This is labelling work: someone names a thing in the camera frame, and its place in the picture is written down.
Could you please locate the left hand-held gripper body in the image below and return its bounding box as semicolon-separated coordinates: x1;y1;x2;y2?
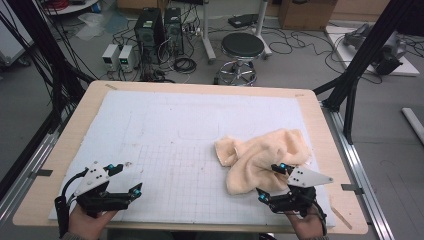
73;161;133;219

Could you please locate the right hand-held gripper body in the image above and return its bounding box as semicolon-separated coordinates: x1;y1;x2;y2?
266;165;334;218

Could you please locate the beige towel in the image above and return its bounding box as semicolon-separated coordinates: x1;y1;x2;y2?
214;128;313;196

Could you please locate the person's right hand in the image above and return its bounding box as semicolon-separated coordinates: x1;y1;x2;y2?
284;204;326;240

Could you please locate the person's left hand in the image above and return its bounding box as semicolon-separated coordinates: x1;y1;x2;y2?
68;203;118;240

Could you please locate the thin wooden stick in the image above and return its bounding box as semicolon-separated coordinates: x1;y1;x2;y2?
329;204;353;231

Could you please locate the white grid mat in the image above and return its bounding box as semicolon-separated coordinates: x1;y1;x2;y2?
48;89;337;228

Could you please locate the white power supply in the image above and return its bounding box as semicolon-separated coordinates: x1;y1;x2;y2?
101;43;121;72
118;44;139;73

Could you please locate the white floor board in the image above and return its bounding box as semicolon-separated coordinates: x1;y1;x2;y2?
324;24;421;77

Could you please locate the black round stool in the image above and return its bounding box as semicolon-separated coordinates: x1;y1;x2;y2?
213;32;266;87

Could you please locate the large black computer tower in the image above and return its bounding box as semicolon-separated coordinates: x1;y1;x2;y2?
134;7;166;64

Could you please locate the white tube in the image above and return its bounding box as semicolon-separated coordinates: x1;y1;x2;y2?
401;107;424;146

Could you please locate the white stand leg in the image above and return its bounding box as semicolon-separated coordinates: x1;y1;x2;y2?
199;0;218;64
253;0;273;60

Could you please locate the grey machine on board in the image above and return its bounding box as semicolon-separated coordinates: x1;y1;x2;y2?
343;23;408;76

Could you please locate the clear plastic sheet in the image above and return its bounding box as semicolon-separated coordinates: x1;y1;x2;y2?
74;12;129;42

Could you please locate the slim black computer tower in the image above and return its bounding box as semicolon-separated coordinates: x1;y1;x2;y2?
163;7;185;56

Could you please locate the flat black device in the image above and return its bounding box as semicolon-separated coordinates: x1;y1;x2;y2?
227;13;260;29

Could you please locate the cardboard box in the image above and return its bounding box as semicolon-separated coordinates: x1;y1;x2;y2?
278;0;338;32

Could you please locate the white panel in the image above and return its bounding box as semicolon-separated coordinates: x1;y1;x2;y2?
0;0;34;66

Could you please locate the round white table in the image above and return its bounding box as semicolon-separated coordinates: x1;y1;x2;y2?
41;0;101;16

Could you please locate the right hand-held gripper black cable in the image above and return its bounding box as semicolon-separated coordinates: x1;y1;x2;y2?
313;203;328;236

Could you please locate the black rail bracket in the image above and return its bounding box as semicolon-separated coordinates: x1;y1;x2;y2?
28;169;54;178
340;183;364;195

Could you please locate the aluminium rail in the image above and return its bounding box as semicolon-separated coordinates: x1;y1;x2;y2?
0;133;59;221
321;101;396;240

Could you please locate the coiled black cable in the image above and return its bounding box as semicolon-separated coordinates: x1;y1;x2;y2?
172;57;198;74

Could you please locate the black frame post with cables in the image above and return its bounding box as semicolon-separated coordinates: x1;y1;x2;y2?
6;0;96;134

